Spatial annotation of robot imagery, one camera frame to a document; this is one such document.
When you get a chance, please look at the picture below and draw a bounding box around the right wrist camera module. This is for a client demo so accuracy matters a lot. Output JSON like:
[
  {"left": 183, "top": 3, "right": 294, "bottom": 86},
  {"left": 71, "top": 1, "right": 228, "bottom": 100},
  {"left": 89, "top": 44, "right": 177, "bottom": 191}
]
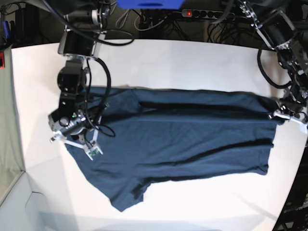
[{"left": 49, "top": 115, "right": 104, "bottom": 161}]

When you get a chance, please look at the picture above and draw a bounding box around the red box at edge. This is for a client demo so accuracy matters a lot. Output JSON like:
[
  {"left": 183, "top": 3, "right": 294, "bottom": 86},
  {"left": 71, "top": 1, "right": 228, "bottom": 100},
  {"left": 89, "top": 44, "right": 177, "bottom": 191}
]
[{"left": 0, "top": 51, "right": 5, "bottom": 69}]

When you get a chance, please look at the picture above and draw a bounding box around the grey looped cable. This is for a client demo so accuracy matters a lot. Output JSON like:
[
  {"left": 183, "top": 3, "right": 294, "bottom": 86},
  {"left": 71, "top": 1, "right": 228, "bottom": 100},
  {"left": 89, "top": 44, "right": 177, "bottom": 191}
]
[{"left": 101, "top": 0, "right": 132, "bottom": 28}]

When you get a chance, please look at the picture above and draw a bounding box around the light grey storage bin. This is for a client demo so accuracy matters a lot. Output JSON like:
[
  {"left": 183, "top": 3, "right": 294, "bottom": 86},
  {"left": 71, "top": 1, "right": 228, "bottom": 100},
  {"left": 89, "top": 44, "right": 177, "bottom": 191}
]
[{"left": 0, "top": 169, "right": 80, "bottom": 231}]

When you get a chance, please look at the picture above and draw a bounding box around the dark blue t-shirt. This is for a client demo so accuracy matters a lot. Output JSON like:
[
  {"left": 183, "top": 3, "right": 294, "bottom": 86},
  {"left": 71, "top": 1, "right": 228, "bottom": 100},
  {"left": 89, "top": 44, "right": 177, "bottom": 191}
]
[{"left": 66, "top": 89, "right": 283, "bottom": 211}]

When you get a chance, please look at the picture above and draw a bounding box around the black power strip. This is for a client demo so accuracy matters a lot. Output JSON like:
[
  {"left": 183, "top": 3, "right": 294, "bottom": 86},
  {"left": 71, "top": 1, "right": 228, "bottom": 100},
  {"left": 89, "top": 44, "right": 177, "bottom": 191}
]
[{"left": 181, "top": 9, "right": 223, "bottom": 20}]

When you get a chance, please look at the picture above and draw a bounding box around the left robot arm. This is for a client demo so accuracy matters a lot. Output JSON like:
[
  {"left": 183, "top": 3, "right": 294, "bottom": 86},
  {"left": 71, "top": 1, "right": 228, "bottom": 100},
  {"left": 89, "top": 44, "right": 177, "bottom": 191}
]
[{"left": 213, "top": 0, "right": 308, "bottom": 122}]

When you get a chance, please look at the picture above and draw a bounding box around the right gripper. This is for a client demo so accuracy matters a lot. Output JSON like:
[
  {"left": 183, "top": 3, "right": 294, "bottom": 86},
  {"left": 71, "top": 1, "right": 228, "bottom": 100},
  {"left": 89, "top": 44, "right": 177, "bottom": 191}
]
[{"left": 48, "top": 109, "right": 96, "bottom": 144}]

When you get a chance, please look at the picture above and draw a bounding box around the green cloth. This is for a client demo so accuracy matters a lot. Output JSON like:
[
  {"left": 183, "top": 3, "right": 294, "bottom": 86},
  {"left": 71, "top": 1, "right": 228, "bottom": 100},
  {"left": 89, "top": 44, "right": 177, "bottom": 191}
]
[{"left": 0, "top": 48, "right": 25, "bottom": 197}]

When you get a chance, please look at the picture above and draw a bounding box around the blue plastic box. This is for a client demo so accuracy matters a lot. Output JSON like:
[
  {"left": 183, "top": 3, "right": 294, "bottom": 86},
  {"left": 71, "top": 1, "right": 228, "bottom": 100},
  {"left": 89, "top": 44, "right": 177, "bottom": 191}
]
[{"left": 116, "top": 0, "right": 184, "bottom": 10}]

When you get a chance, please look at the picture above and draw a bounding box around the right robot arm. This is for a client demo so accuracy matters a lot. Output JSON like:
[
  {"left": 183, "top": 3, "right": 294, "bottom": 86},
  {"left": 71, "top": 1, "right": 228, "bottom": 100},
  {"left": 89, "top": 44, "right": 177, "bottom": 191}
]
[{"left": 42, "top": 0, "right": 134, "bottom": 142}]

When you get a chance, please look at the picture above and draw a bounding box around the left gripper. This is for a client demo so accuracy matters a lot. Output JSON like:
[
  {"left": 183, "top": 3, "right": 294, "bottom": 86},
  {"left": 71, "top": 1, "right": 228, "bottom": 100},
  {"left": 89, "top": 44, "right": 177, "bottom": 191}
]
[{"left": 277, "top": 97, "right": 308, "bottom": 119}]

